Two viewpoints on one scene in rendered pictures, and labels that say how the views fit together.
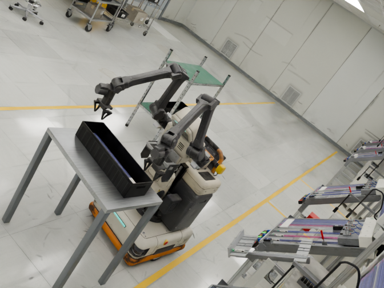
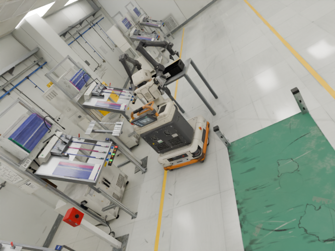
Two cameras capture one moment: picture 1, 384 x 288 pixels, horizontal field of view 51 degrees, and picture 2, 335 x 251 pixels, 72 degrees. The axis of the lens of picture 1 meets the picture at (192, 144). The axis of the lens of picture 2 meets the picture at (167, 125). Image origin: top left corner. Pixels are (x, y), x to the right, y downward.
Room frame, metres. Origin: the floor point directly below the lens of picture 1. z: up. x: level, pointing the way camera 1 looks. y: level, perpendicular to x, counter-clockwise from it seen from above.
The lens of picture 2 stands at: (5.42, 0.37, 1.83)
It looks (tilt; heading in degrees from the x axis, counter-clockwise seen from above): 27 degrees down; 189
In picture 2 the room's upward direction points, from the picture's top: 42 degrees counter-clockwise
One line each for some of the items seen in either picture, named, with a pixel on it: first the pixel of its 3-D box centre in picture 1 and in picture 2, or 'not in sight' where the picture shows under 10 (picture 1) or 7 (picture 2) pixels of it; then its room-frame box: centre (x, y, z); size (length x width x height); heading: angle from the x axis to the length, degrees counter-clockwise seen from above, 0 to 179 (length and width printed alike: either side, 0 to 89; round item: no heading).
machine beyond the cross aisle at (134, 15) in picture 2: not in sight; (143, 29); (-3.37, 0.68, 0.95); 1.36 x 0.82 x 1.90; 70
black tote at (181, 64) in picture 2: (112, 157); (165, 73); (2.17, 0.35, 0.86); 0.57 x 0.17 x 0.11; 60
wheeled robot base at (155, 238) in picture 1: (142, 220); (184, 142); (2.82, -0.02, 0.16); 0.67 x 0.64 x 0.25; 150
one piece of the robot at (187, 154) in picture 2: not in sight; (177, 157); (3.11, -0.16, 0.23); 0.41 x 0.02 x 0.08; 60
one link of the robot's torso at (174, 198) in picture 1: (155, 195); not in sight; (2.64, 0.01, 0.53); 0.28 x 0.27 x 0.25; 60
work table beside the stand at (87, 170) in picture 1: (78, 210); (183, 95); (2.15, 0.36, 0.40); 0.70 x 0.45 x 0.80; 60
